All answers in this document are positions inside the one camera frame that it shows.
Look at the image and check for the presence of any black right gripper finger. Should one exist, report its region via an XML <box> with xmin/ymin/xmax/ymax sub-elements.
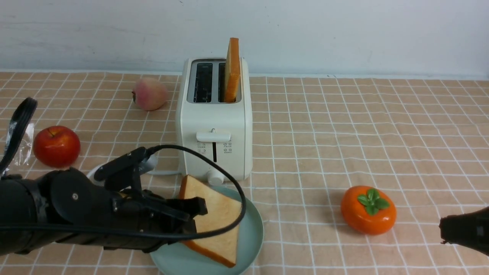
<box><xmin>439</xmin><ymin>207</ymin><xmax>489</xmax><ymax>256</ymax></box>

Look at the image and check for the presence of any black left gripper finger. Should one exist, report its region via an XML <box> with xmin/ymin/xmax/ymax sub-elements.
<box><xmin>143</xmin><ymin>197</ymin><xmax>208</xmax><ymax>222</ymax></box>

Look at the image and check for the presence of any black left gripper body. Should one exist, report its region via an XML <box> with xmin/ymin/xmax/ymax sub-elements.
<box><xmin>57</xmin><ymin>190</ymin><xmax>197</xmax><ymax>254</ymax></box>

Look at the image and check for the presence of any toasted bread slice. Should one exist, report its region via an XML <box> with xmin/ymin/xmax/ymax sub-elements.
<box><xmin>178</xmin><ymin>175</ymin><xmax>241</xmax><ymax>268</ymax></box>
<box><xmin>223</xmin><ymin>37</ymin><xmax>241</xmax><ymax>103</ymax></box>

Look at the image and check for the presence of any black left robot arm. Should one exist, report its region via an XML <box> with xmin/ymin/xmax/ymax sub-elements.
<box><xmin>1</xmin><ymin>168</ymin><xmax>207</xmax><ymax>255</ymax></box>

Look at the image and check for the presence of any light blue round plate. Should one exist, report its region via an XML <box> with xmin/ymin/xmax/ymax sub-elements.
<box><xmin>151</xmin><ymin>186</ymin><xmax>264</xmax><ymax>275</ymax></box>

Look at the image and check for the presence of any red apple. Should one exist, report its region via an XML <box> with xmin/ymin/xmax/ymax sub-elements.
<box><xmin>33</xmin><ymin>125</ymin><xmax>81</xmax><ymax>168</ymax></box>

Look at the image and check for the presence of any white two-slot toaster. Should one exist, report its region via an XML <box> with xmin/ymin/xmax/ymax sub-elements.
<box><xmin>175</xmin><ymin>58</ymin><xmax>253</xmax><ymax>181</ymax></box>

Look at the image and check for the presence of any orange persimmon with green leaves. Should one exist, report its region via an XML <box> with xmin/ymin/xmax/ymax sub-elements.
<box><xmin>340</xmin><ymin>186</ymin><xmax>397</xmax><ymax>235</ymax></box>

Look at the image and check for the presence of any pink peach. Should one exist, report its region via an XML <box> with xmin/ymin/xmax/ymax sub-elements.
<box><xmin>132</xmin><ymin>77</ymin><xmax>169</xmax><ymax>111</ymax></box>

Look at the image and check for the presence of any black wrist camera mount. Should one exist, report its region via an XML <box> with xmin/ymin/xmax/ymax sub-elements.
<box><xmin>88</xmin><ymin>147</ymin><xmax>157</xmax><ymax>191</ymax></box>

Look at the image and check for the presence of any white toaster power cord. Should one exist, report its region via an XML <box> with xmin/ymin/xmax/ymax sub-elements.
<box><xmin>86</xmin><ymin>153</ymin><xmax>181</xmax><ymax>180</ymax></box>

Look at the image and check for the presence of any black camera cable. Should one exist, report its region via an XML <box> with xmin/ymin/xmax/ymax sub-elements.
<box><xmin>0</xmin><ymin>97</ymin><xmax>247</xmax><ymax>240</ymax></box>

